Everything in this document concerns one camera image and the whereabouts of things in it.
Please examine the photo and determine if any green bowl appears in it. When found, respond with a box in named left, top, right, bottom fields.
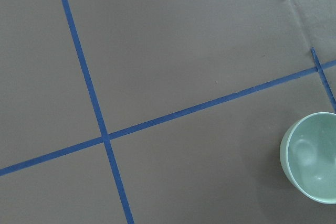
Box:
left=279, top=112, right=335, bottom=205

